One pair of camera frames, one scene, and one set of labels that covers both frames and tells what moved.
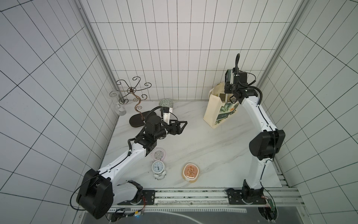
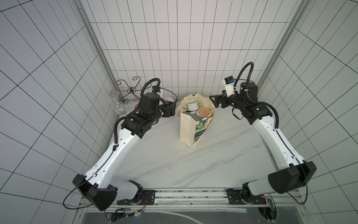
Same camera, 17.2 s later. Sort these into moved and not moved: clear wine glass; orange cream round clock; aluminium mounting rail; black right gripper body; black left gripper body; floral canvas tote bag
Moved: black right gripper body; black left gripper body; orange cream round clock; floral canvas tote bag
Not moved: aluminium mounting rail; clear wine glass
